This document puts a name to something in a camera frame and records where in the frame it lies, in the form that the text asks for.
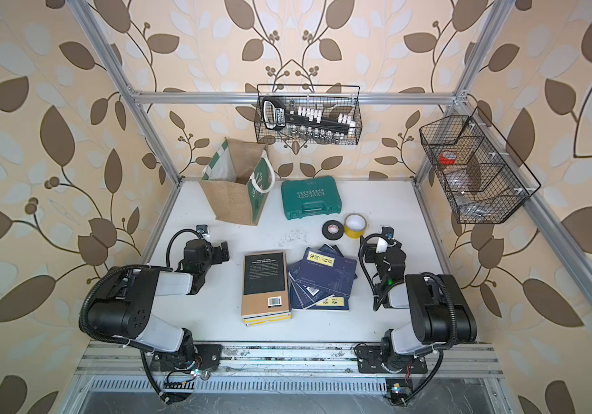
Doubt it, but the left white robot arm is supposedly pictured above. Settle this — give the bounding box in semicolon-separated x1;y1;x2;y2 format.
78;238;230;371

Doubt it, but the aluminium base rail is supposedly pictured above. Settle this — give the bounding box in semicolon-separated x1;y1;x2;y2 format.
74;340;505;397

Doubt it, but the tan book black cover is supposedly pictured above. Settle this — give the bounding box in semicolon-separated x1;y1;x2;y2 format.
242;251;291;319

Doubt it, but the bottom navy blue book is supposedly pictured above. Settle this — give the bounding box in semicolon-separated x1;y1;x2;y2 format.
287;263;349;312

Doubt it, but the black tape roll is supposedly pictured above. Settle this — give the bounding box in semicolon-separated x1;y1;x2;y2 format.
322;220;344;241

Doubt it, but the yellow cartoon book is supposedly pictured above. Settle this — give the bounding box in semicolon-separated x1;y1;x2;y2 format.
242;312;292;327

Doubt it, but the green plastic tool case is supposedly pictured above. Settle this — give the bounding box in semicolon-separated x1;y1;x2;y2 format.
281;176;342;220

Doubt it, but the red tape roll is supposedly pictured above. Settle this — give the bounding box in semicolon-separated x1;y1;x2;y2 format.
438;150;457;167

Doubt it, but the side black wire basket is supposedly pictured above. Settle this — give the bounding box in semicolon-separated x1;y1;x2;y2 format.
419;108;541;224

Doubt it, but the back black wire basket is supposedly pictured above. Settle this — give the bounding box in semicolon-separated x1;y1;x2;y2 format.
254;83;362;146

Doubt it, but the black socket set holder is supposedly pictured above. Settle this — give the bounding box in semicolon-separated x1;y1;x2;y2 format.
258;98;358;136

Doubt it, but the top navy blue book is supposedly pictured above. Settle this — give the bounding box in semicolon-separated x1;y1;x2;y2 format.
292;248;357;298

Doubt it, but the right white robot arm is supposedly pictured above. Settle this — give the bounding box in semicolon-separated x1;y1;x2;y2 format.
354;238;477;374

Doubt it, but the navy blue book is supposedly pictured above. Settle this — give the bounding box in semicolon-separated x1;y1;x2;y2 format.
292;248;357;298
287;263;349;312

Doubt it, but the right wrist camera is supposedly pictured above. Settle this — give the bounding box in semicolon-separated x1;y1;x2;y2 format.
381;226;394;244

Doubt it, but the yellow tape roll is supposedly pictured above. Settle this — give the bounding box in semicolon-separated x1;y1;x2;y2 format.
343;213;368;239

